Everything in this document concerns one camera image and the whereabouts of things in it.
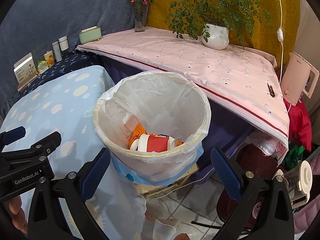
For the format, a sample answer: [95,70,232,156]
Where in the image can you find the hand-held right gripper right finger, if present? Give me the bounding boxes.
[210,147,295,240]

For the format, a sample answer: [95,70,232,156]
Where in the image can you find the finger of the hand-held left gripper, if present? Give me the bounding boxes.
[0,131,62,174]
[0,126,27,153]

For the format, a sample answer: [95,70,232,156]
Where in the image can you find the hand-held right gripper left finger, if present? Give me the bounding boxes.
[27,147,112,240]

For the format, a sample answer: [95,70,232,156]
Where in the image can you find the large orange snack wrapper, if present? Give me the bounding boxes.
[128,123,184,150]

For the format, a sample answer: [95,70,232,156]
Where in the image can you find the red and white paper cup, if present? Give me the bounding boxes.
[129,133,177,153]

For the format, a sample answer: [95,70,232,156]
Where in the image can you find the waste bin with plastic liner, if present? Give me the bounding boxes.
[93,70,212,183]

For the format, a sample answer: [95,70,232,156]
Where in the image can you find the person's left hand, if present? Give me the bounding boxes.
[8,194,28,233]

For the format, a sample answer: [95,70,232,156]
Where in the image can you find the dark red chair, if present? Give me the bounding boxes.
[216,144,287,230]

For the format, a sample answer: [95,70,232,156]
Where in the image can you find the wooden display stand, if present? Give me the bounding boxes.
[17,74,40,92]

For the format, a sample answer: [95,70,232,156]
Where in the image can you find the pink folded clothes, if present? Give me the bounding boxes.
[250,130,288,155]

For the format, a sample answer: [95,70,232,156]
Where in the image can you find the white card box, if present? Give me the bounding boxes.
[14,52,38,88]

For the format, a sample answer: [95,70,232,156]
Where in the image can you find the wooden stool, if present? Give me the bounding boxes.
[134,164,200,198]

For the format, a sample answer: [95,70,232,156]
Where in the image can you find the green packet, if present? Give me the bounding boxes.
[37,60,49,75]

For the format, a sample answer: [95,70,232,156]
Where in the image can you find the green bag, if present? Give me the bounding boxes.
[284,144,307,169]

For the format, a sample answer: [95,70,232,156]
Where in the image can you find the blender jar with white lid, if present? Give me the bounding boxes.
[276,160,314,209]

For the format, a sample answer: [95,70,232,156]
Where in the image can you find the dark blue printed cloth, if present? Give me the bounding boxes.
[19,51,100,98]

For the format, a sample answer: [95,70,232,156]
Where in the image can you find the pink quilted jacket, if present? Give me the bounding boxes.
[292,195,318,234]

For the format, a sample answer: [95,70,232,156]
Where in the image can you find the slim grey bottle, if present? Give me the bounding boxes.
[52,41,63,62]

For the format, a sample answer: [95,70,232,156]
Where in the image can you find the red cloth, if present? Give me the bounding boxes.
[286,100,313,153]

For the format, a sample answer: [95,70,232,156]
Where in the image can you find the black clip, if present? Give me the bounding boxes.
[266,82,277,98]

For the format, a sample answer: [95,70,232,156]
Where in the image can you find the pink appliance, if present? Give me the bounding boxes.
[279,52,320,106]

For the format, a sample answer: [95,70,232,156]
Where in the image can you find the green tissue box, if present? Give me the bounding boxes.
[78,25,102,44]

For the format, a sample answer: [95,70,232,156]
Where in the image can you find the pink shelf cloth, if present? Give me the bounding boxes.
[75,27,290,167]

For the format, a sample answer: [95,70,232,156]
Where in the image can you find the blue-grey backdrop cloth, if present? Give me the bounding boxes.
[0,0,150,120]

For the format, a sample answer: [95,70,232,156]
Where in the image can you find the green plant in white pot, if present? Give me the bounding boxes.
[160,0,273,53]

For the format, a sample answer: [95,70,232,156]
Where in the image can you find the glass vase with pink flowers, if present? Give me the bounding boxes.
[126,0,153,33]

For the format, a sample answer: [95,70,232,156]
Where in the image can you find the yellow backdrop cloth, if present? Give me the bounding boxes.
[145,0,300,63]

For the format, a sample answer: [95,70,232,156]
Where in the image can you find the white cable with switch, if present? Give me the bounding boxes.
[274,0,285,80]

